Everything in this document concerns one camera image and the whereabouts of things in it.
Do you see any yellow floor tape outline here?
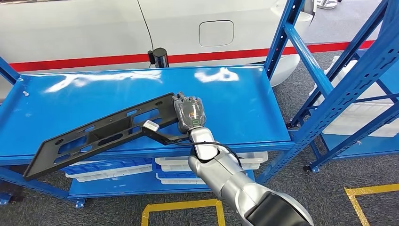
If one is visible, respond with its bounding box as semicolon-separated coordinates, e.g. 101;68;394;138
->
141;199;226;226
343;183;399;226

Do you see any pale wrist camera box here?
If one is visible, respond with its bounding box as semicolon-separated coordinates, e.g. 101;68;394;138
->
143;120;160;132

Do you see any black plastic frame part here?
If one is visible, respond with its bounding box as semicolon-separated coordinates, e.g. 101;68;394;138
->
23;92;188;182

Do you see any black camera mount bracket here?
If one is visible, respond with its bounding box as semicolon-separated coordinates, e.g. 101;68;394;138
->
142;124;191;146

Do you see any black barrier post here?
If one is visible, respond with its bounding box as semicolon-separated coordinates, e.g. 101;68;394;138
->
147;47;170;69

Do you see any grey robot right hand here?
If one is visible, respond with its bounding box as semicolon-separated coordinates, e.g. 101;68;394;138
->
172;92;207;134

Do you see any white car with red stripe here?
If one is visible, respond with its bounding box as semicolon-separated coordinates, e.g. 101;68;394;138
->
0;0;314;100

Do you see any blue plastic bin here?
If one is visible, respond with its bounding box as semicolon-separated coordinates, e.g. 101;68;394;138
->
61;158;153;175
152;162;256;185

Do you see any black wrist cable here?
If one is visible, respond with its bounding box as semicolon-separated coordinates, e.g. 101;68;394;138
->
169;141;243;168

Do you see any large translucent white bin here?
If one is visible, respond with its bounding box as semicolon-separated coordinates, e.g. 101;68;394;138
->
308;56;399;138

